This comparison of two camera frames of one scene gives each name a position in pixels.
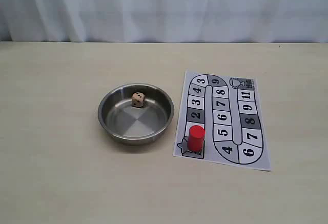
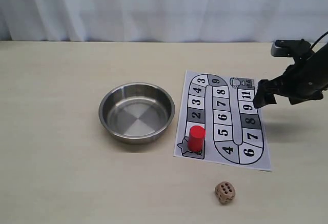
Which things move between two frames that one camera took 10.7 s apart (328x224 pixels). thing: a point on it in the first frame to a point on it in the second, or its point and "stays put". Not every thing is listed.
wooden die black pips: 138,99 to 225,192
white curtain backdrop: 164,9 stays put
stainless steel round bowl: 135,114 stays put
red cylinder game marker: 196,136 stays put
